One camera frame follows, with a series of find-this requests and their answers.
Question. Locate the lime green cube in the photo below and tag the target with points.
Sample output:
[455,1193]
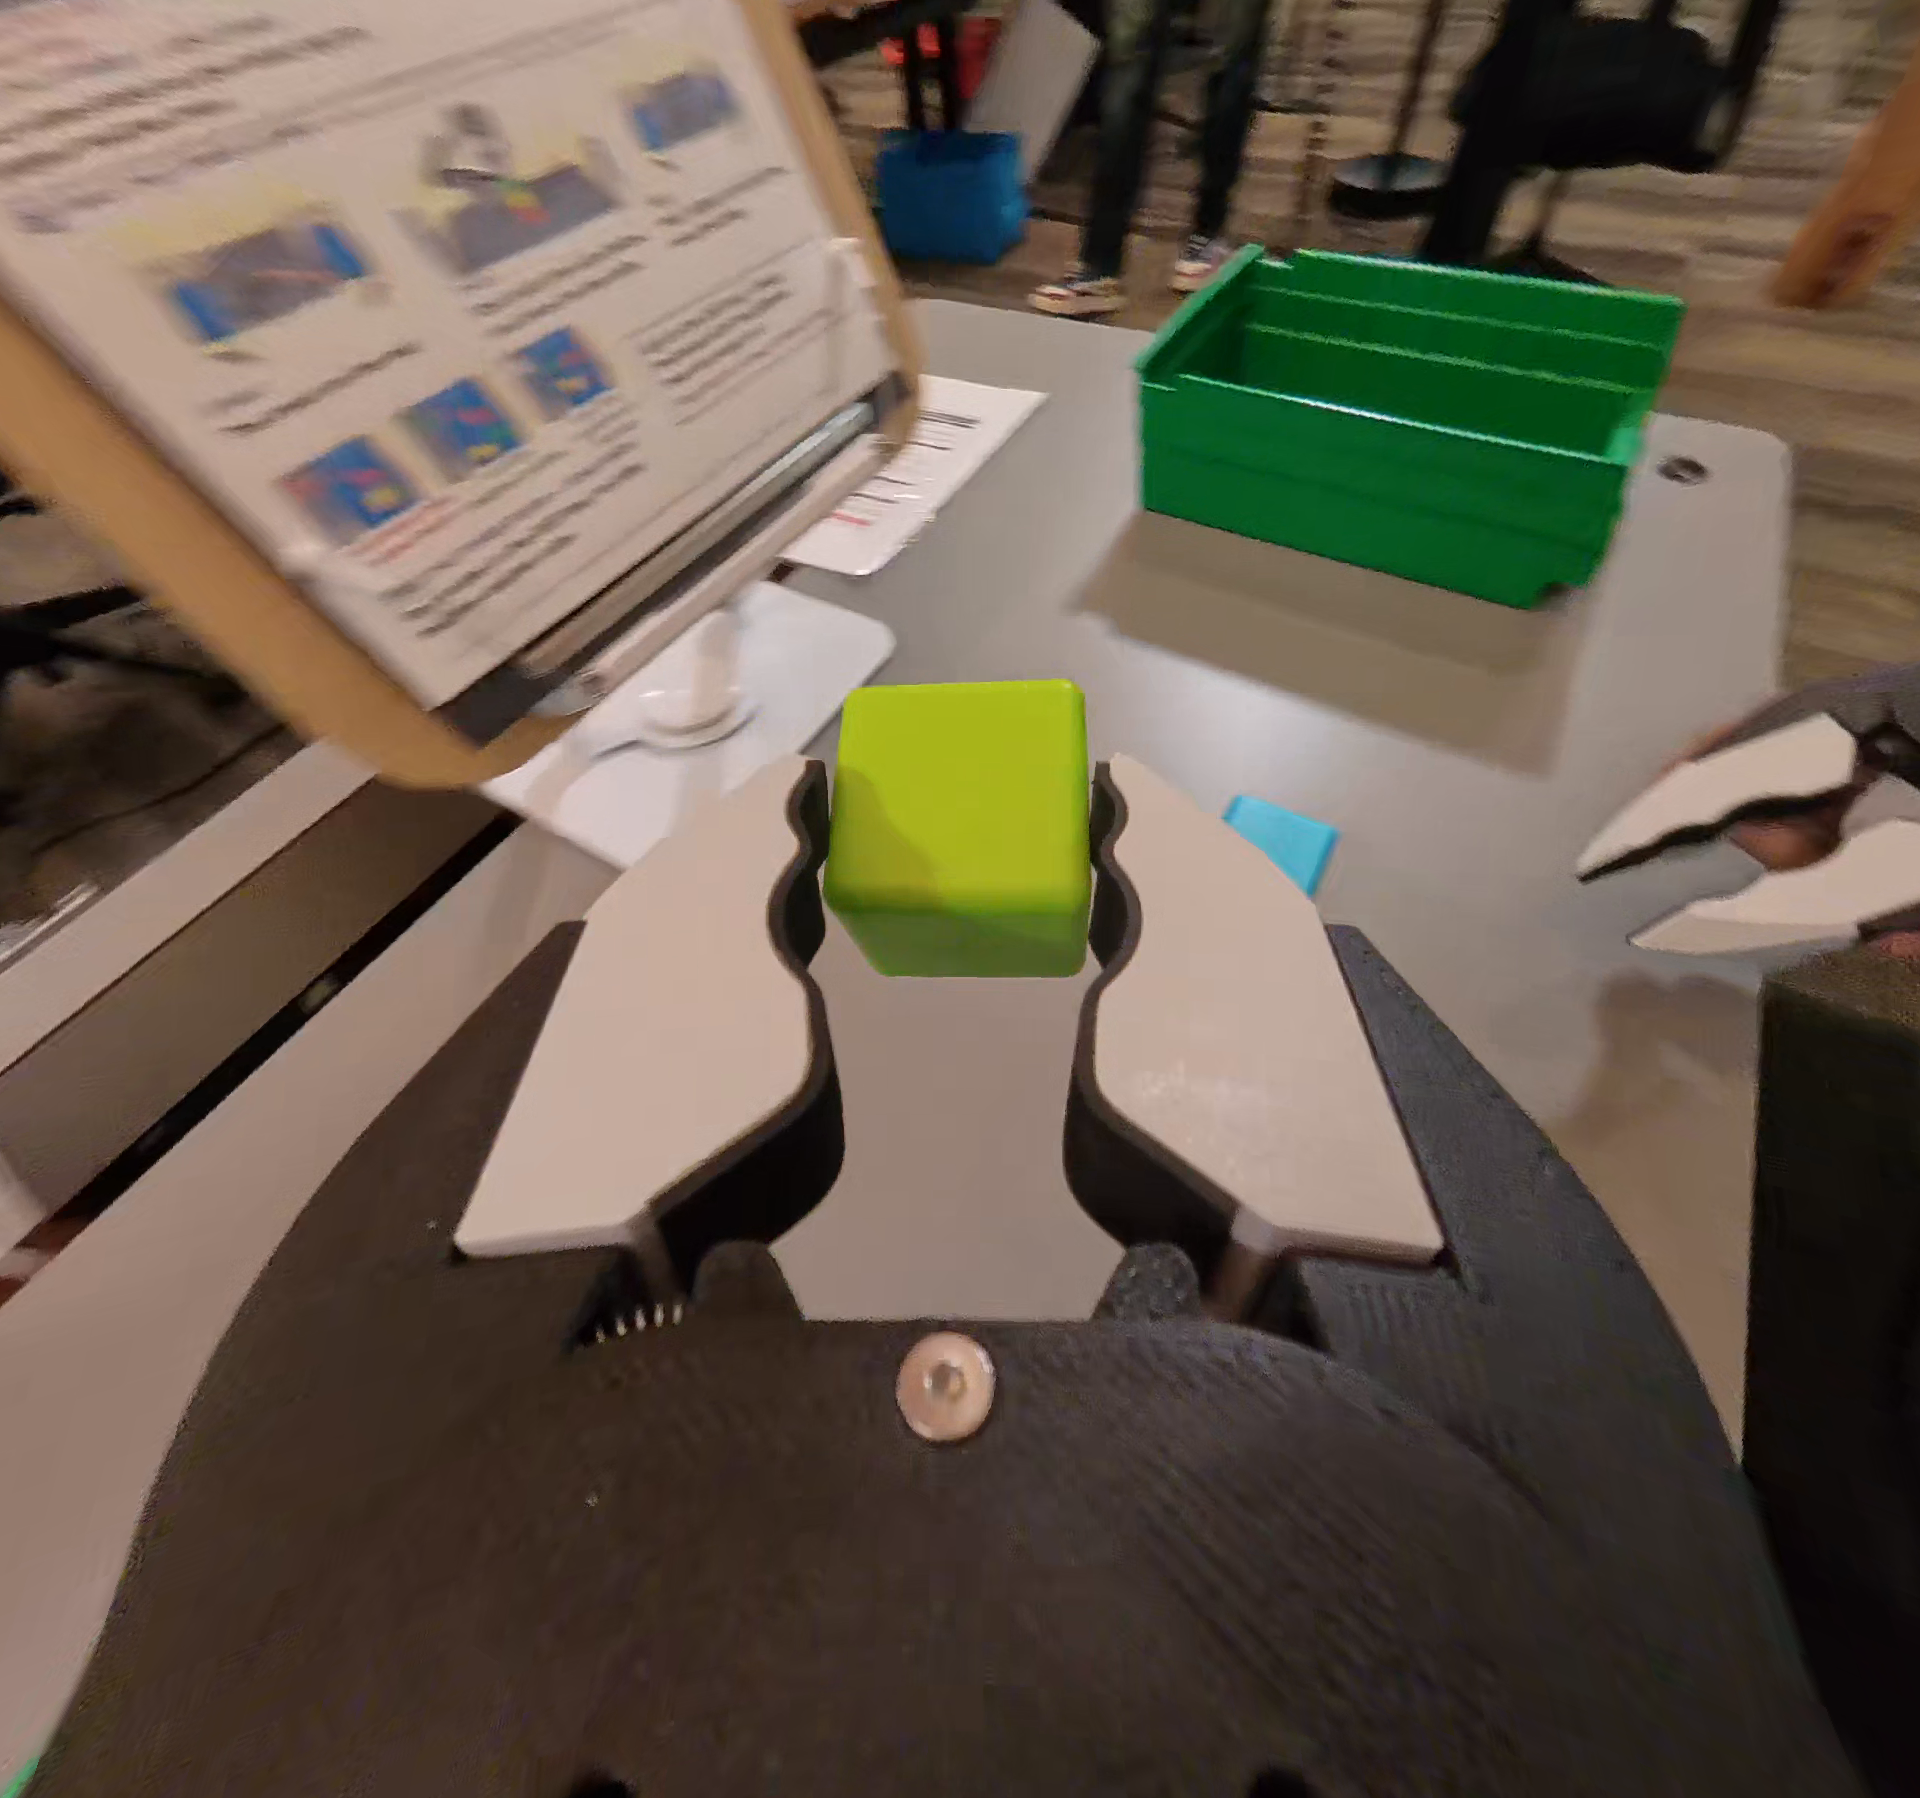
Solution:
[962,810]

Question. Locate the blue plastic tub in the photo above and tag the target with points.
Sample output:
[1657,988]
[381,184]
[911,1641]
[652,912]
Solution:
[953,202]

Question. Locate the red item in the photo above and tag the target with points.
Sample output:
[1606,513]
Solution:
[967,53]

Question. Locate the wooden clipboard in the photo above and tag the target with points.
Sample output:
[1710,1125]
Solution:
[150,507]

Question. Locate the black round base pole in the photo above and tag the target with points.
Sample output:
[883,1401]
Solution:
[1387,187]

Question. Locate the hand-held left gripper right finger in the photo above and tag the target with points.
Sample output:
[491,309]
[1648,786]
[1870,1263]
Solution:
[1245,1064]

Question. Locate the printed instruction sheet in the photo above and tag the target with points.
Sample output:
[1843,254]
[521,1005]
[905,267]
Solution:
[452,102]

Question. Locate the wooden beam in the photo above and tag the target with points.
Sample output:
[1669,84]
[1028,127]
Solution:
[1852,206]

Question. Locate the black office chair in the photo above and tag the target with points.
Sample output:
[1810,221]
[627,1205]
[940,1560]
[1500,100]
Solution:
[1614,102]

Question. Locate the grey desk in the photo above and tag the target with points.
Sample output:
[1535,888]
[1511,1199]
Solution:
[1353,721]

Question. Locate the person's black clothed legs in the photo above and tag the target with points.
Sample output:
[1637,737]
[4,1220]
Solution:
[1846,1231]

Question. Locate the person's right hand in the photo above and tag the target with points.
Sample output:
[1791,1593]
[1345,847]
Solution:
[1794,838]

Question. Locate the grey table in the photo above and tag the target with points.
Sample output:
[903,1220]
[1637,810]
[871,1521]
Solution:
[181,958]

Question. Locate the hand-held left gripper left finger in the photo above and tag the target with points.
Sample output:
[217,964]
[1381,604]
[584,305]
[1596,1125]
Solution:
[674,1049]

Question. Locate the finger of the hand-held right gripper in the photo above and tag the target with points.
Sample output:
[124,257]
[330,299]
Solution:
[1725,786]
[1818,898]

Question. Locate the green plastic bin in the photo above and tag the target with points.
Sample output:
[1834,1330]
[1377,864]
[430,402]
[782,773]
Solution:
[1353,493]

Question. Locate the blue cube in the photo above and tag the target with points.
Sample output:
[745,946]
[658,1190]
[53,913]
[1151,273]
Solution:
[1290,838]

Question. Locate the laminated paper sheet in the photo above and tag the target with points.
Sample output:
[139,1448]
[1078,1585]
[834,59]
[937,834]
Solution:
[946,458]

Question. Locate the white board panel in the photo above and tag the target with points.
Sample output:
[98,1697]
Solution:
[1035,74]

